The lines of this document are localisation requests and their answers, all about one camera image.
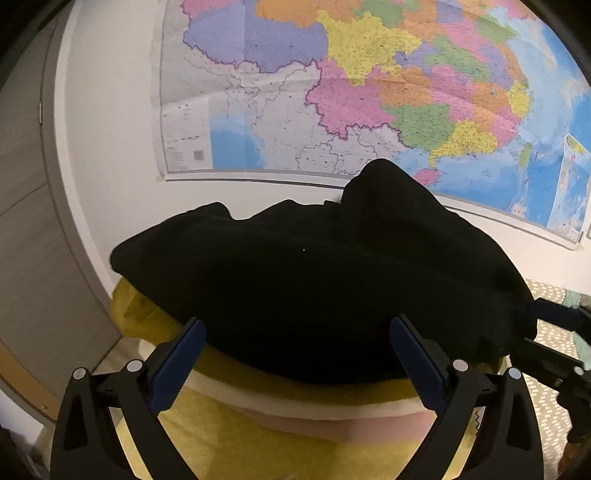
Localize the black coat with gold buttons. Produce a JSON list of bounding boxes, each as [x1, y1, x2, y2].
[[110, 159, 537, 386]]

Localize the folded yellow white pink clothes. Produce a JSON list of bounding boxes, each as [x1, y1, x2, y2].
[[110, 278, 482, 480]]

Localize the patterned beige teal bedsheet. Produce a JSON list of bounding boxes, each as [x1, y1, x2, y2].
[[466, 278, 591, 480]]

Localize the grey wardrobe door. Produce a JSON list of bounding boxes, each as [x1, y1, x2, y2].
[[1, 22, 119, 424]]

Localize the colourful wall map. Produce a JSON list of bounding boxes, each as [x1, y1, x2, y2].
[[152, 1, 590, 249]]

